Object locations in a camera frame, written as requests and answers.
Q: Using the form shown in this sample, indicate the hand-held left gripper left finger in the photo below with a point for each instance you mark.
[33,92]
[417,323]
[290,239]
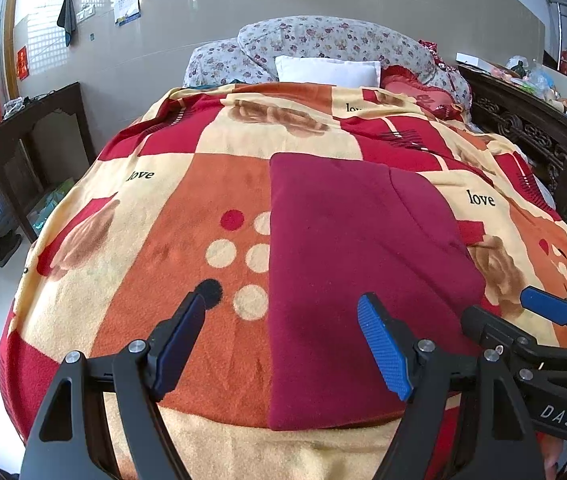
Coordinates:
[178,345]

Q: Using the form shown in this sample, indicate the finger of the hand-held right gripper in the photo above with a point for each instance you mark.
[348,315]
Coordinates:
[483,325]
[546,305]

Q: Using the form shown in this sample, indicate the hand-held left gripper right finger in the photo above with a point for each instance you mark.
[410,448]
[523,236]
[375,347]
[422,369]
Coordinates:
[386,350]

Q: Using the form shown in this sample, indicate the maroon sweater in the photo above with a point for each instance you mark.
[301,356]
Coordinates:
[353,260]

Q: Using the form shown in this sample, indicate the printed orange red blanket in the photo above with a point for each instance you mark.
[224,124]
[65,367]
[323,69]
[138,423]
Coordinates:
[163,200]

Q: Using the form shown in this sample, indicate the dark carved wooden headboard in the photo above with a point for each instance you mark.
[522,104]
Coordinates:
[528,125]

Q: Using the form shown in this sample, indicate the green packets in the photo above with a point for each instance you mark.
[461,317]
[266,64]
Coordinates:
[48,207]

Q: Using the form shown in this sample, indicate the clear plastic bag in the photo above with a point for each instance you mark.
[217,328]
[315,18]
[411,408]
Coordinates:
[538,80]

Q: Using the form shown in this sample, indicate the red heart pillow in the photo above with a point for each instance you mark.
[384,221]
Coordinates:
[413,92]

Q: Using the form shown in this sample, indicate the white flat box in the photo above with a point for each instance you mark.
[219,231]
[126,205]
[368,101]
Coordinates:
[473,58]

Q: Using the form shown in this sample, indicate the teal cloth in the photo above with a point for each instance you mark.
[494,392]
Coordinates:
[208,87]

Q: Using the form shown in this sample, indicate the dark wooden side table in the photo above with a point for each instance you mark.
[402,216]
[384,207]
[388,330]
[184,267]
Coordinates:
[58,105]

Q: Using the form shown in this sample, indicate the red ruffled cloth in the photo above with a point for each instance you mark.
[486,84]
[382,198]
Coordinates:
[431,50]

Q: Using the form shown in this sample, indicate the white pillow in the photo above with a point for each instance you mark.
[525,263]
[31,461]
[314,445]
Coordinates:
[328,70]

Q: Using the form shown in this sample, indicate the floral quilt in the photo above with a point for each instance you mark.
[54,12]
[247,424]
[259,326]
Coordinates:
[323,35]

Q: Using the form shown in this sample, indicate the dark hanging cloth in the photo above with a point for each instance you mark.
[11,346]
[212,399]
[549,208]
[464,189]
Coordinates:
[68,17]

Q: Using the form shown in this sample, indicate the red paper wall sign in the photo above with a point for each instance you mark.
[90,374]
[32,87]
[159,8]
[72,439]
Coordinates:
[22,62]

